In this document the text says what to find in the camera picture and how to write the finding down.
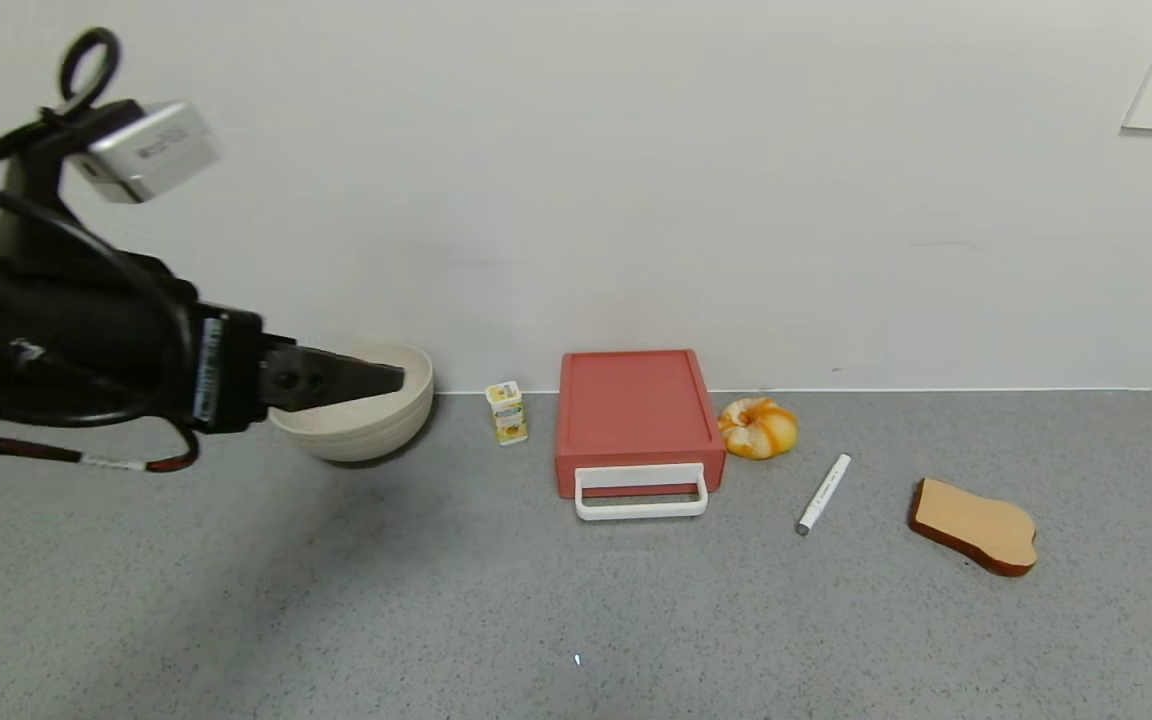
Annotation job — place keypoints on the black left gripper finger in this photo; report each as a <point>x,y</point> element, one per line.
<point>336,378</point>

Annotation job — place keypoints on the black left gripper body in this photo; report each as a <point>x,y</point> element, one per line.
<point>228,373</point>

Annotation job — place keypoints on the black and silver left robot arm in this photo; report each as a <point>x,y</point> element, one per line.
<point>46,330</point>

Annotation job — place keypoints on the red drawer case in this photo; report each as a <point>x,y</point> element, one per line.
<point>634,405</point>

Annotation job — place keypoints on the beige ribbed bowl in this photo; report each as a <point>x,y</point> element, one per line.
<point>376,420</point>

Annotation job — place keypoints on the small yellow drink carton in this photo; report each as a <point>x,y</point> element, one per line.
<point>507,412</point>

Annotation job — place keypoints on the orange and white bread roll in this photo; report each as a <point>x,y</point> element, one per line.
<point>758,428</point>

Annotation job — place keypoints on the white marker pen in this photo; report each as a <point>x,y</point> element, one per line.
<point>824,494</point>

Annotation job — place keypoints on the toast slice with brown crust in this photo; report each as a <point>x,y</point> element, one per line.
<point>976,523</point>

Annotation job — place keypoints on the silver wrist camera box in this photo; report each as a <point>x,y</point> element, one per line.
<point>154,150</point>

